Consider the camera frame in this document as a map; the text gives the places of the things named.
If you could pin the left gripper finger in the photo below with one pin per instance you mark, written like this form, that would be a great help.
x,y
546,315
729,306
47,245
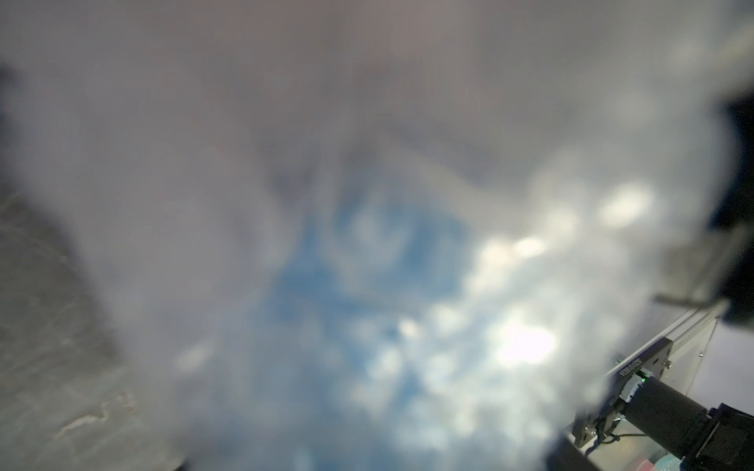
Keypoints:
x,y
567,457

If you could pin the blue plastic wine glass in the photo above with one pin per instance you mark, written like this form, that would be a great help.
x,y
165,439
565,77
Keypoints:
x,y
352,350

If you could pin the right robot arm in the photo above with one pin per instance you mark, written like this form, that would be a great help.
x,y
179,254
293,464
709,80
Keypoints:
x,y
720,438

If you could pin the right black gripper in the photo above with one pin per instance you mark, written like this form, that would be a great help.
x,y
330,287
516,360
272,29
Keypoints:
x,y
732,266

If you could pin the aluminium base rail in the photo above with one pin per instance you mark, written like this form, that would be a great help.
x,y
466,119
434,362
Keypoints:
x,y
668,343

